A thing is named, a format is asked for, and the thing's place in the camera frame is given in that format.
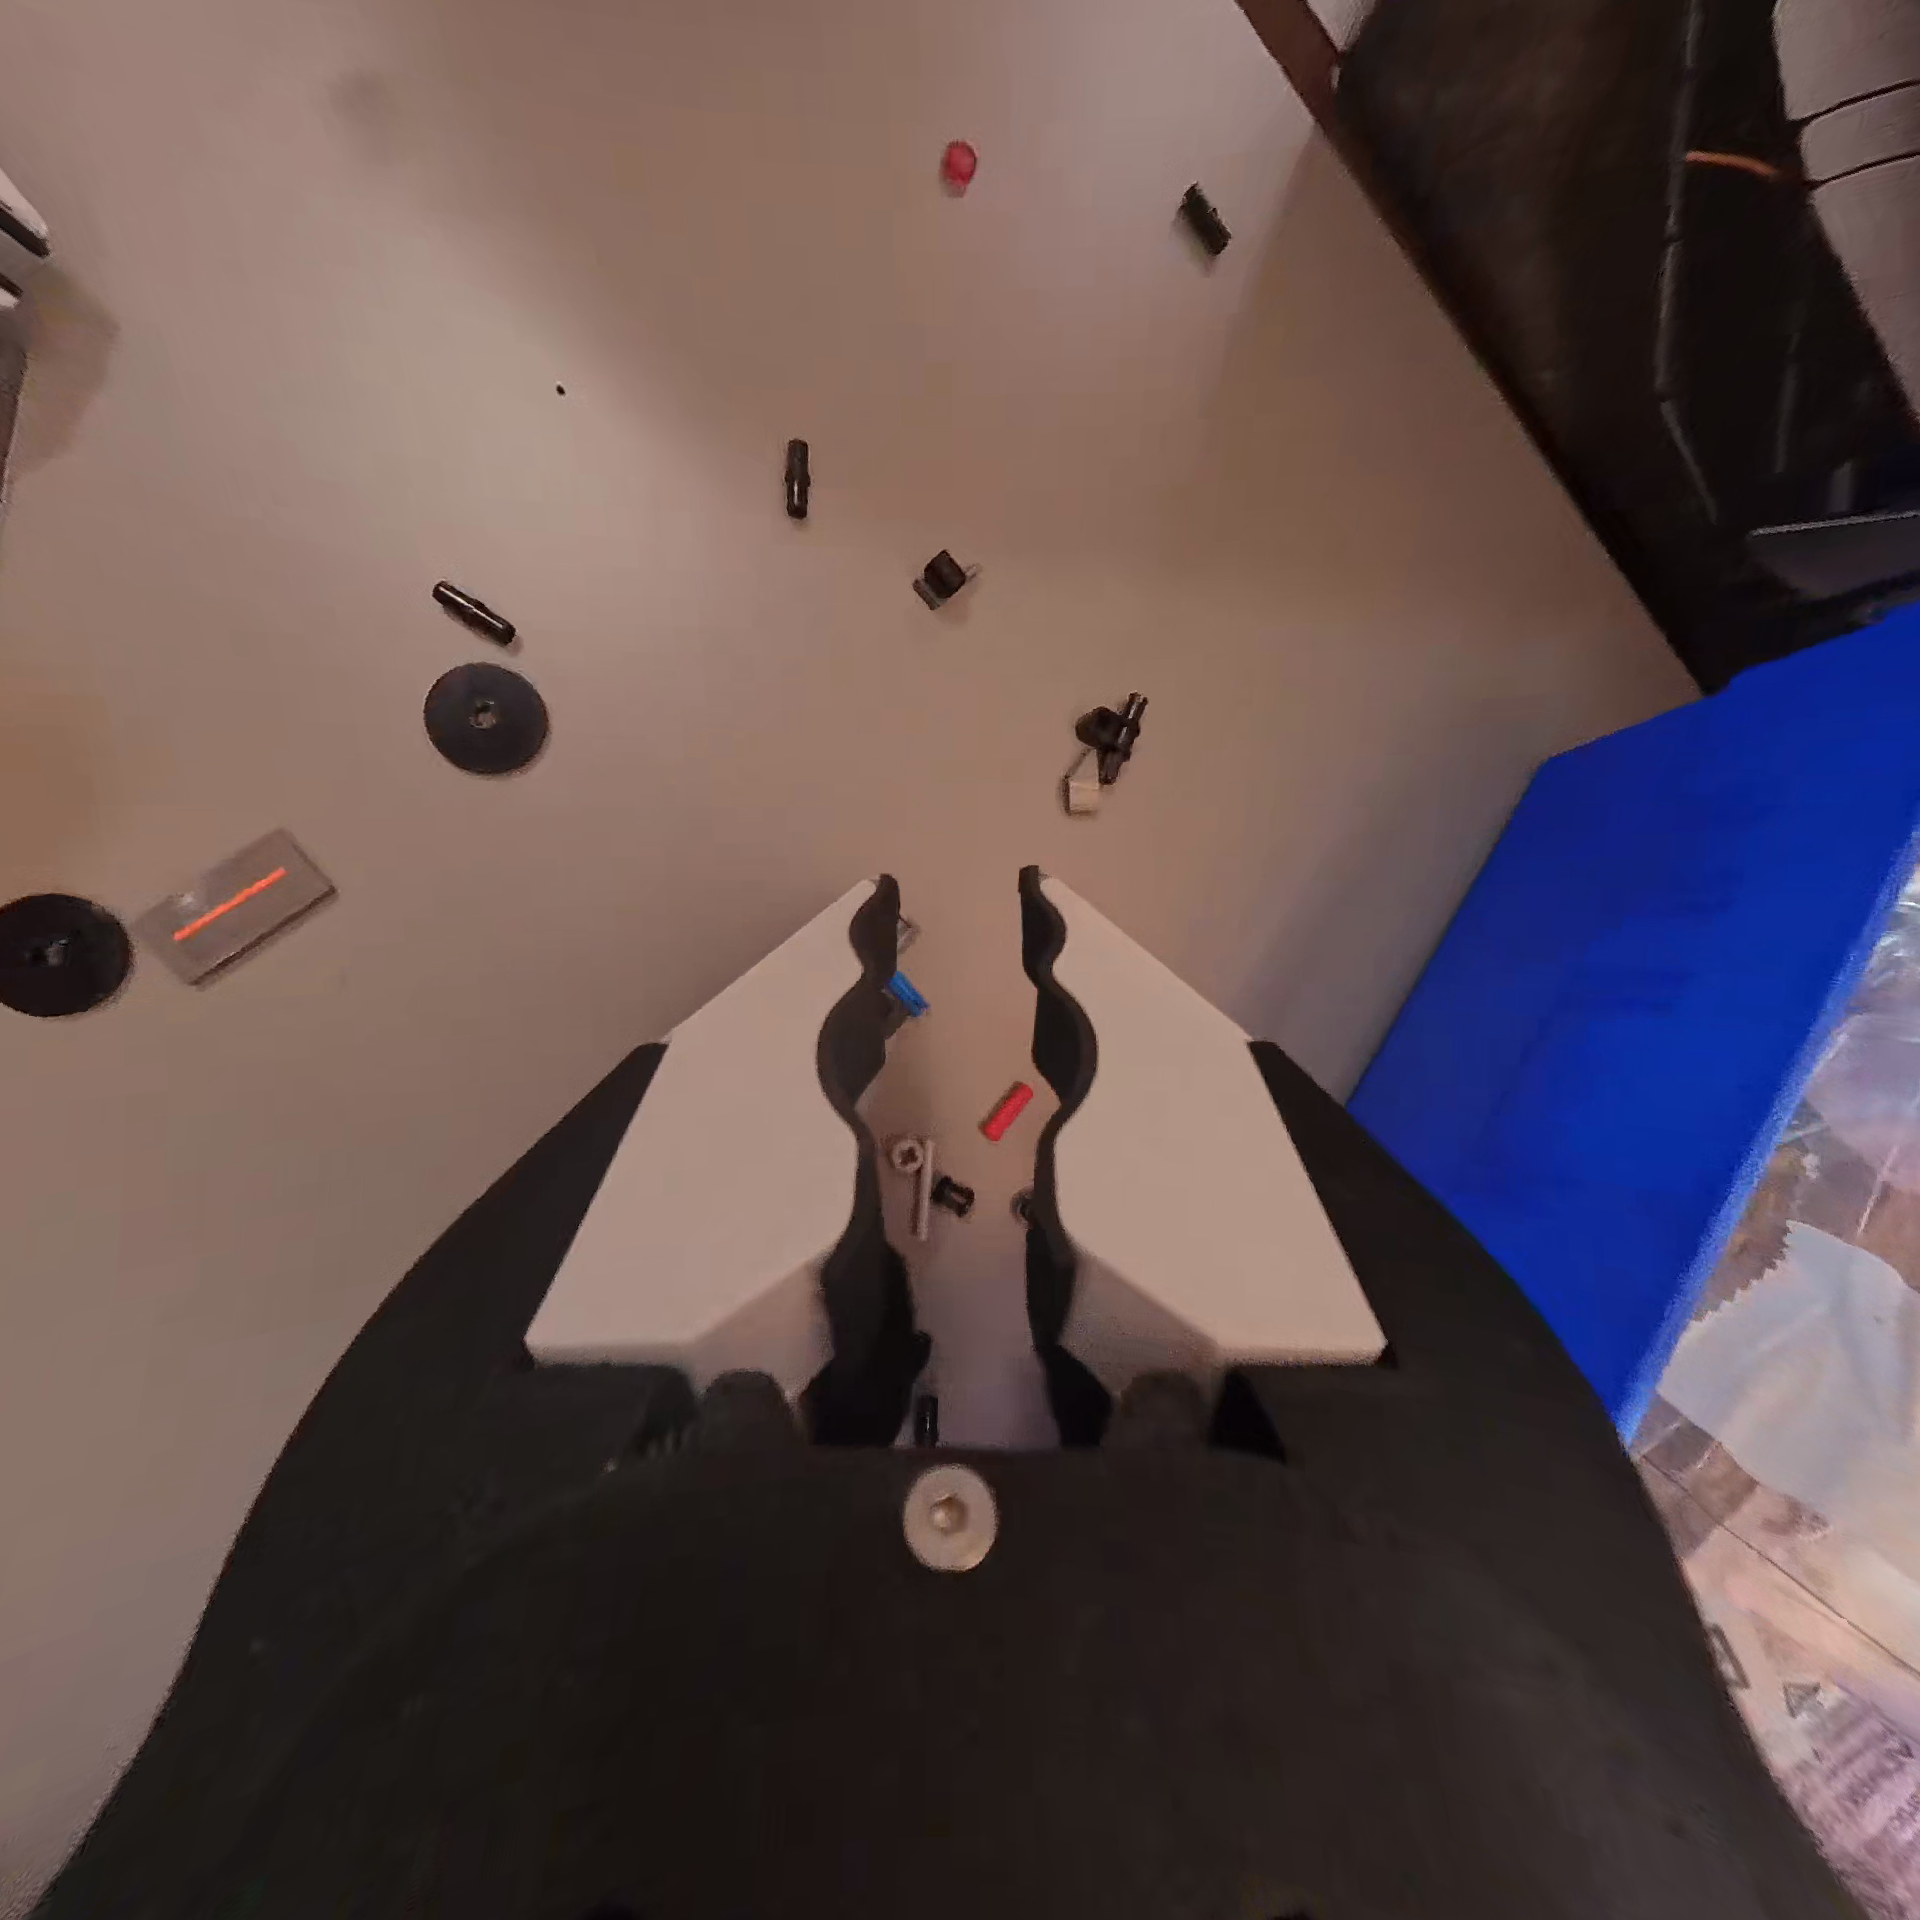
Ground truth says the dark round lego disc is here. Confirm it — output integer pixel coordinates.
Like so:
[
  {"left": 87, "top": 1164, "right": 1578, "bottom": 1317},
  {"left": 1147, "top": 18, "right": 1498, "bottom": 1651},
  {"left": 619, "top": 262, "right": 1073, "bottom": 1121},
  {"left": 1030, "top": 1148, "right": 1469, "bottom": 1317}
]
[
  {"left": 0, "top": 894, "right": 134, "bottom": 1020},
  {"left": 422, "top": 660, "right": 552, "bottom": 779}
]

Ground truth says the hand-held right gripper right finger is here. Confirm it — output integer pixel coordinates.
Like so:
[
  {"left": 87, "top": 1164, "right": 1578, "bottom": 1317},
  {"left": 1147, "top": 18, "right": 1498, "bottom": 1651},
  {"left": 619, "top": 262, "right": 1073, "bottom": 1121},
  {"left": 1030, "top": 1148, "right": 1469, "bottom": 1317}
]
[{"left": 1020, "top": 867, "right": 1385, "bottom": 1446}]

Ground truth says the clear plastic bag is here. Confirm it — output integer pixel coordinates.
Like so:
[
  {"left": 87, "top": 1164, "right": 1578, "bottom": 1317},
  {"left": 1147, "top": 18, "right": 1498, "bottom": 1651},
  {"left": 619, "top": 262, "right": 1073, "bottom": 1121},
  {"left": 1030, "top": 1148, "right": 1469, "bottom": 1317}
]
[{"left": 1625, "top": 832, "right": 1920, "bottom": 1920}]

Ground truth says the blue box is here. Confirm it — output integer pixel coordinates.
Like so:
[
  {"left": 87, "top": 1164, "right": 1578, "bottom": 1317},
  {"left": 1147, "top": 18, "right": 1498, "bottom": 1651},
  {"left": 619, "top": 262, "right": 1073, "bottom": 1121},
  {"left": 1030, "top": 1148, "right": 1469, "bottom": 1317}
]
[{"left": 1344, "top": 603, "right": 1920, "bottom": 1442}]

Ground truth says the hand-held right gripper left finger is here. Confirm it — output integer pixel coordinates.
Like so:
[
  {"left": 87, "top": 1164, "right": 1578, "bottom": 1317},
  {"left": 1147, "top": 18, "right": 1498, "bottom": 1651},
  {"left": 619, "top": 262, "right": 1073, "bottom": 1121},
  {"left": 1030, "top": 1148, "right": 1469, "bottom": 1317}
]
[{"left": 524, "top": 874, "right": 930, "bottom": 1446}]

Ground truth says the black lego connector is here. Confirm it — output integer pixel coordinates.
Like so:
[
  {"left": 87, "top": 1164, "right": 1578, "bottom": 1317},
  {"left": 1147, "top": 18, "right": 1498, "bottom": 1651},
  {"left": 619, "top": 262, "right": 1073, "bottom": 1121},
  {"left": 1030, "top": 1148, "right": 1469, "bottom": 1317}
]
[{"left": 1073, "top": 691, "right": 1151, "bottom": 787}]

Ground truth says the grey orange-striped lego plate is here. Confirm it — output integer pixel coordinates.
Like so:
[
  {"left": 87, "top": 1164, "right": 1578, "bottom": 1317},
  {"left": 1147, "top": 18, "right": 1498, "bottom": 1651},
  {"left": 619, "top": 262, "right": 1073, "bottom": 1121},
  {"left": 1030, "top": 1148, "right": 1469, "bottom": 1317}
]
[{"left": 134, "top": 829, "right": 337, "bottom": 988}]

